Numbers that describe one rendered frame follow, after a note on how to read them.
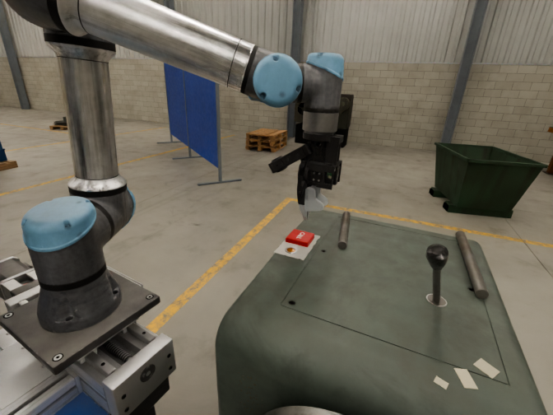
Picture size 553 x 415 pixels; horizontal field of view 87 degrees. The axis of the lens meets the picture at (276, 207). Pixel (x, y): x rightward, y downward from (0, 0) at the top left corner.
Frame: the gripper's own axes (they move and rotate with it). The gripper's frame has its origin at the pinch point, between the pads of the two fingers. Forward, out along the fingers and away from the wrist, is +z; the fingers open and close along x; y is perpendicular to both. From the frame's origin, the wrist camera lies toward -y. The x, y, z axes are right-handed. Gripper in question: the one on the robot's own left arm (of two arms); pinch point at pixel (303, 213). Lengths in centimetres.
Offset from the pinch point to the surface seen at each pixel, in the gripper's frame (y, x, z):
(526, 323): 127, 182, 134
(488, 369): 37.7, -22.4, 7.5
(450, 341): 33.0, -19.1, 7.6
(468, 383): 34.8, -26.4, 7.5
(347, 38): -226, 940, -170
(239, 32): -594, 917, -191
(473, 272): 38.1, 1.7, 5.7
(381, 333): 22.8, -22.8, 7.5
